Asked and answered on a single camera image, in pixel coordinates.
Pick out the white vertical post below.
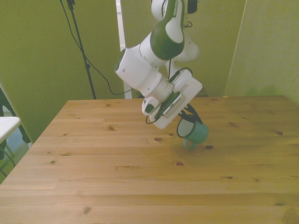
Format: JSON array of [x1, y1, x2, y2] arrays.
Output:
[[115, 0, 133, 99]]

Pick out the black hanging device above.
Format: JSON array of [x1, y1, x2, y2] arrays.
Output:
[[187, 0, 199, 14]]

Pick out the black stand legs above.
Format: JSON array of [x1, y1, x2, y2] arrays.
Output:
[[0, 86, 32, 144]]

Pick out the white side table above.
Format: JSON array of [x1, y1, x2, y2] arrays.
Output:
[[0, 116, 21, 144]]

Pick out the blue enamel mug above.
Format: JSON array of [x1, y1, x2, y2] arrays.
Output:
[[176, 118, 209, 151]]

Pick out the black tripod stand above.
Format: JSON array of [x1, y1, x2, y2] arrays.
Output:
[[66, 0, 97, 100]]

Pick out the black cable along tripod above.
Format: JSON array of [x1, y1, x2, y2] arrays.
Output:
[[59, 0, 133, 96]]

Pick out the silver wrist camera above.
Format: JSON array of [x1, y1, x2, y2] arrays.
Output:
[[155, 92, 183, 120]]

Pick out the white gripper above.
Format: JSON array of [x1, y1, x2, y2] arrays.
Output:
[[153, 69, 203, 129]]

